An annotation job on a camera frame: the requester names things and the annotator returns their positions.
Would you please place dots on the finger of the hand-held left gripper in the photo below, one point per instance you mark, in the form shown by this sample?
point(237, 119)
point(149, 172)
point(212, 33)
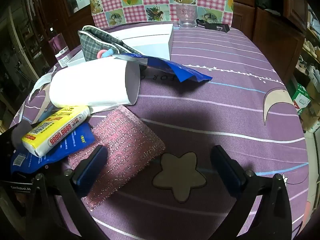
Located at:
point(21, 132)

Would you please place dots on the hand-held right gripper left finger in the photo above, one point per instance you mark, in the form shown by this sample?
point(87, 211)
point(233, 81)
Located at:
point(91, 167)

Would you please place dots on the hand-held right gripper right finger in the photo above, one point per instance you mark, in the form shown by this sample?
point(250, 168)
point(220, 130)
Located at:
point(225, 170)

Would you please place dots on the blue labelled packet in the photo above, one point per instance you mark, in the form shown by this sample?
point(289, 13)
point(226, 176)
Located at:
point(75, 142)

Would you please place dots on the yellow tissue packet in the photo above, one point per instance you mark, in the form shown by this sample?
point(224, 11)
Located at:
point(55, 130)

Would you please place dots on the pink glitter sponge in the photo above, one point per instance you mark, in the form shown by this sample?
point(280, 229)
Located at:
point(125, 150)

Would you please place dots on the white paper bag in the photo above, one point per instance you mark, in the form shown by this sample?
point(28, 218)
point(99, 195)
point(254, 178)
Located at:
point(87, 85)

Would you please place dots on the grey plaid cloth pouch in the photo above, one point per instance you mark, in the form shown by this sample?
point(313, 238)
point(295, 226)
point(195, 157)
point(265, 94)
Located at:
point(92, 45)

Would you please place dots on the blue plastic bag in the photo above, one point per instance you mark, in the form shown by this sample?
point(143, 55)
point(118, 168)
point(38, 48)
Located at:
point(170, 67)

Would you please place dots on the white cardboard box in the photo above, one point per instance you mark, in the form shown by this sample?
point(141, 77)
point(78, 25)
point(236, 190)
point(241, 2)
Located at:
point(150, 47)

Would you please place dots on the purple printed tablecloth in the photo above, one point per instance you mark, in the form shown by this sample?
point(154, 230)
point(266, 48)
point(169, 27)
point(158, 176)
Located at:
point(200, 117)

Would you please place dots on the purple labelled bottle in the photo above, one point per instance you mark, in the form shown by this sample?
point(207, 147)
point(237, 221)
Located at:
point(58, 45)

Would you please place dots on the dark wooden cabinet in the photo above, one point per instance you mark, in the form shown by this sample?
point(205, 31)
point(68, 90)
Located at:
point(270, 30)
point(30, 30)

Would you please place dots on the green white carton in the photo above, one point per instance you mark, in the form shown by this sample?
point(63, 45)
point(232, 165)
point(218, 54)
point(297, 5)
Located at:
point(301, 98)

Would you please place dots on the pink blue small toy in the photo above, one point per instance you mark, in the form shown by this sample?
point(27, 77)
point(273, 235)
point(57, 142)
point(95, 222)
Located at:
point(102, 53)

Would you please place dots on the black small device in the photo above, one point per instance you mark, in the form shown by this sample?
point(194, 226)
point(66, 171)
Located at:
point(215, 27)

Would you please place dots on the cluttered storage shelf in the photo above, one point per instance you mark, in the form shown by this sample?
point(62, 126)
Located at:
point(311, 50)

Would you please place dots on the clear glass cup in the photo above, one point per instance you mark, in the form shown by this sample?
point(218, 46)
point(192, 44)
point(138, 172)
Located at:
point(186, 17)

